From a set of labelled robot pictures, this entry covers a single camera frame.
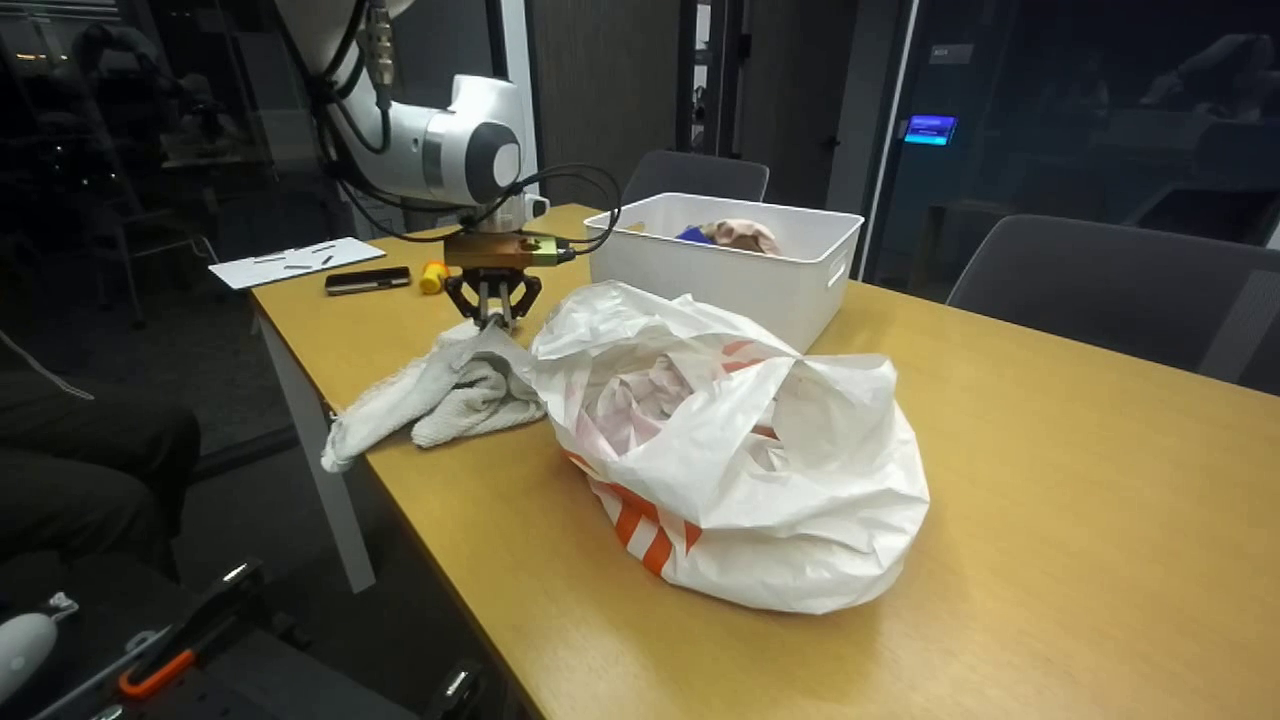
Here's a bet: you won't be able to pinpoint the white board sheet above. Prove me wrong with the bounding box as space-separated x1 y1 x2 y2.
208 235 387 294

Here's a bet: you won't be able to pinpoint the white plastic bin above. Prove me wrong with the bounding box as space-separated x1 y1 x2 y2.
578 189 868 352

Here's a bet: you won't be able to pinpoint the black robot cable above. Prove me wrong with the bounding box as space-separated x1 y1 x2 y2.
272 0 625 266

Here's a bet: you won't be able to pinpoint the white plastic bag orange print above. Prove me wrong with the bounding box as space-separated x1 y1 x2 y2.
524 278 937 620

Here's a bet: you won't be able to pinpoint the pink plush toy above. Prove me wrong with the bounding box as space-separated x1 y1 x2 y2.
705 215 778 255

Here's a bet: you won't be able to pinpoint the black smartphone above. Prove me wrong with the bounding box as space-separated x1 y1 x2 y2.
319 266 416 299

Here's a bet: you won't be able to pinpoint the white rounded object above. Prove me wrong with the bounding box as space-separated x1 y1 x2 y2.
0 591 78 709

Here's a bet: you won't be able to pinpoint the grey table leg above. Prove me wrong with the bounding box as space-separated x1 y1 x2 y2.
250 316 381 596

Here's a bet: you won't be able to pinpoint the white terry towel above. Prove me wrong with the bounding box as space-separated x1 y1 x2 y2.
316 316 552 477

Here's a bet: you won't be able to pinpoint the dark grey office chair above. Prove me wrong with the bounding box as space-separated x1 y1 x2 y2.
939 211 1280 398

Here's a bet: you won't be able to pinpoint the black tool orange handle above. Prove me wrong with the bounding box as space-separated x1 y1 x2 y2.
31 557 272 720

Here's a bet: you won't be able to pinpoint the blue lit screen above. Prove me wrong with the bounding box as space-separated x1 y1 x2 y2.
899 112 960 147

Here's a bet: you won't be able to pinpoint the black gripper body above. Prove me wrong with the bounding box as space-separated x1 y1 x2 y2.
455 266 531 299

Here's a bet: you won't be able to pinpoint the person's dark trousered legs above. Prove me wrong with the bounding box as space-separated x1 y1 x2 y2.
0 378 205 575

